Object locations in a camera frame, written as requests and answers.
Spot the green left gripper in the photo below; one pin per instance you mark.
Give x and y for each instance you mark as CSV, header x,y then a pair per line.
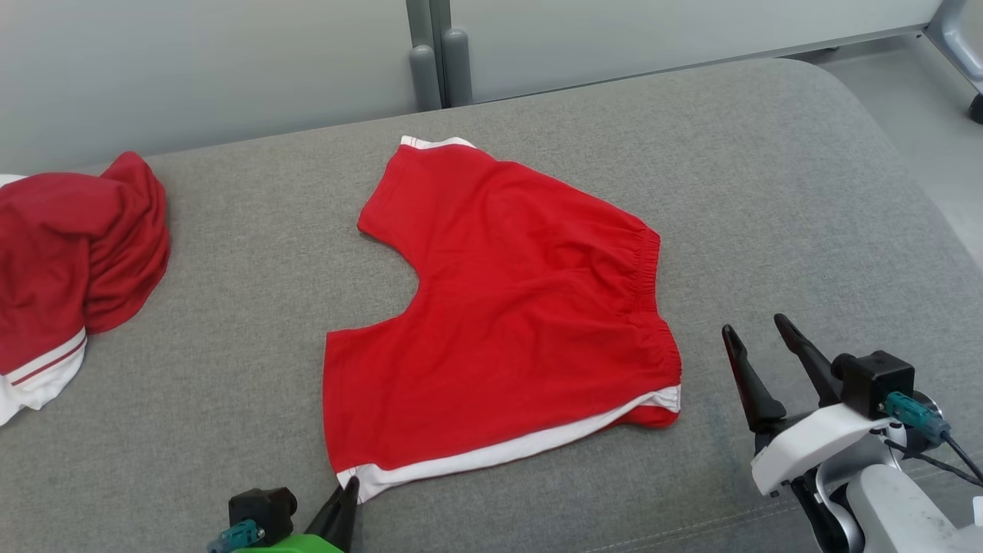
x,y
296,545

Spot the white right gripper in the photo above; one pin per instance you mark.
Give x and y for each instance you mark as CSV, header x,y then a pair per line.
x,y
814,442

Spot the red shorts with white stripe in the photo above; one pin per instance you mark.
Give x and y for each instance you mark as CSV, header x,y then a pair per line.
x,y
522,322

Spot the red shirt with white sleeves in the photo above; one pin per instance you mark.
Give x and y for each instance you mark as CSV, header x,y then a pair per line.
x,y
69,253

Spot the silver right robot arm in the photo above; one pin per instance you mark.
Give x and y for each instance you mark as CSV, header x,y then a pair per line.
x,y
898,507

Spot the black caster wheel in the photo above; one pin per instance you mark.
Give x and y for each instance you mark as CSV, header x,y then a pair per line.
x,y
977,109

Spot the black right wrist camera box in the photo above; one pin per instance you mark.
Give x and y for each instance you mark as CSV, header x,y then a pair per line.
x,y
875,380

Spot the teal left camera connector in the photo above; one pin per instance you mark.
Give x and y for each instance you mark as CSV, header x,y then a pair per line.
x,y
238,534

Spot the teal camera connector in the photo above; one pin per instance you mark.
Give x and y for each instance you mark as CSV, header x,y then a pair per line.
x,y
914,415
238,534

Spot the teal right camera connector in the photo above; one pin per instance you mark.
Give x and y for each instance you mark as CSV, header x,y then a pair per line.
x,y
914,415

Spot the grey partition post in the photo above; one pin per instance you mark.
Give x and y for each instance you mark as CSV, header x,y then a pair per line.
x,y
424,77
457,69

